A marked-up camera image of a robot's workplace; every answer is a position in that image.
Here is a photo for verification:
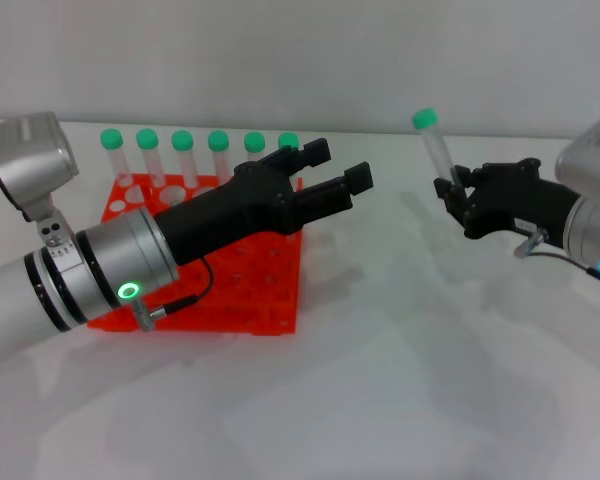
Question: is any orange test tube rack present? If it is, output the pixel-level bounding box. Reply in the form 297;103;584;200
86;172;306;335

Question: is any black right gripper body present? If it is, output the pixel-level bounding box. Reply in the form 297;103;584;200
462;158;584;246

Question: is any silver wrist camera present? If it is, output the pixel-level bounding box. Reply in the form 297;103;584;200
554;104;600;209
0;112;80;237

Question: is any thin black left gripper cable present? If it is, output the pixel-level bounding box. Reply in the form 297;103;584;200
132;257;216;332

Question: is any thin black right gripper cable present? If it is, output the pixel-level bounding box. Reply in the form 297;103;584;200
513;227;600;289

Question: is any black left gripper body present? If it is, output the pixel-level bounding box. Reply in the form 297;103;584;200
152;162;307;267

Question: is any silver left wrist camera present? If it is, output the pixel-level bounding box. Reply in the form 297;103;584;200
0;112;80;237

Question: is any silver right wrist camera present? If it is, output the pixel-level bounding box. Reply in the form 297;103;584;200
554;104;600;209

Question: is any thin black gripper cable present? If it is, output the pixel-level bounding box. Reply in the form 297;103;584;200
513;227;600;289
132;257;216;332

